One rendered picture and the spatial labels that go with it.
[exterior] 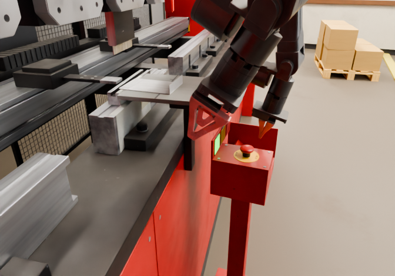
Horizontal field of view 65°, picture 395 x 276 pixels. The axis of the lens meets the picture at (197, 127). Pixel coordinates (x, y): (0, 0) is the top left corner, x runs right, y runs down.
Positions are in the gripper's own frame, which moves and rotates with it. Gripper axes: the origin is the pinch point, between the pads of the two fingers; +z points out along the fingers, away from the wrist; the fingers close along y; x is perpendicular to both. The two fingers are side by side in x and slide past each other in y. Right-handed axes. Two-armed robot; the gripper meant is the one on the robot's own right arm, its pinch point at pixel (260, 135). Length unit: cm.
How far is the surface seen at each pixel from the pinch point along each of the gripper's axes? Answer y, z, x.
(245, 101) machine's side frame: 21, 73, -194
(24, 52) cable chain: 73, -5, 15
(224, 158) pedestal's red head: 7.0, 4.0, 13.3
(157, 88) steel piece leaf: 26.6, -13.9, 23.5
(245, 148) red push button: 2.6, -0.2, 10.9
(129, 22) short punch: 38.5, -25.1, 18.6
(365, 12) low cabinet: -97, -12, -543
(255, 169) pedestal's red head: -1.9, 2.1, 15.2
